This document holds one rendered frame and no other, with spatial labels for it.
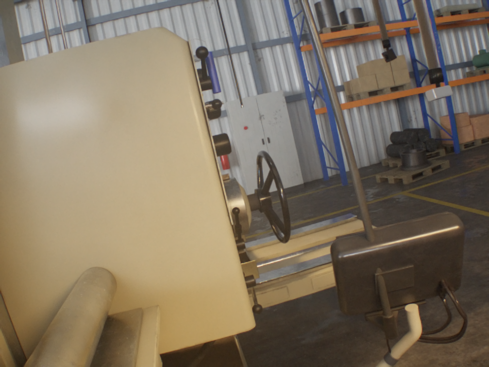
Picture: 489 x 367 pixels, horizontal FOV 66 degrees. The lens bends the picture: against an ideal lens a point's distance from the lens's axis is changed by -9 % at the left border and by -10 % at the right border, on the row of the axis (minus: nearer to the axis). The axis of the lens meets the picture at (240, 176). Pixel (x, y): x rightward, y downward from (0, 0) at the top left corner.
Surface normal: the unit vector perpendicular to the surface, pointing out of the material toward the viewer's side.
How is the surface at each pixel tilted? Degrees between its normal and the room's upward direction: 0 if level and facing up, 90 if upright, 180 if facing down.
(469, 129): 90
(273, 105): 90
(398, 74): 90
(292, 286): 90
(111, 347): 0
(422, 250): 109
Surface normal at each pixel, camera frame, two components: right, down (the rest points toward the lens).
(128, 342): -0.22, -0.97
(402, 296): -0.01, 0.46
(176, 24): 0.16, 0.09
